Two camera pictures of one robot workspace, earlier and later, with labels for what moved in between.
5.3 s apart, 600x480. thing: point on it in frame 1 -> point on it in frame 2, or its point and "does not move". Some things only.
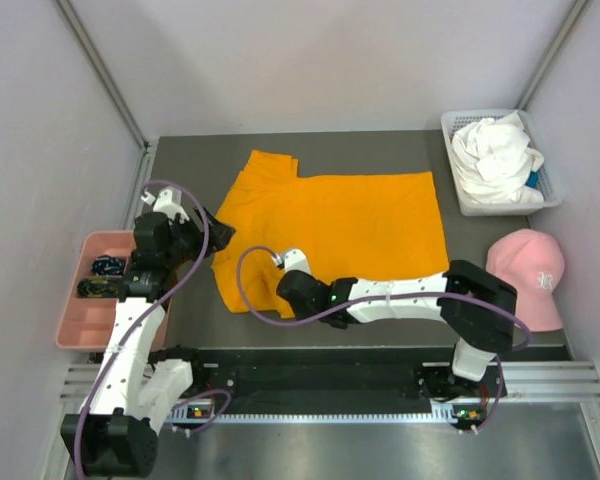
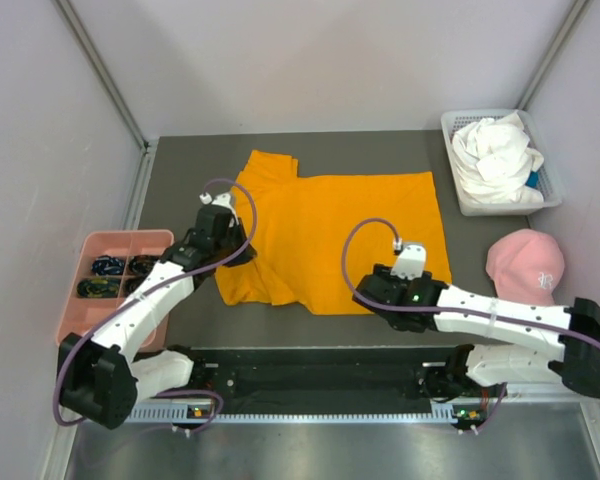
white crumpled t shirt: x=494 y=162 does not move
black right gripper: x=300 y=314 -> x=385 y=274
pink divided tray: x=86 y=323 does not move
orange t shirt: x=365 y=226 does not move
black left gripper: x=219 y=234 -> x=239 y=233
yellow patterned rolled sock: x=98 y=288 does not move
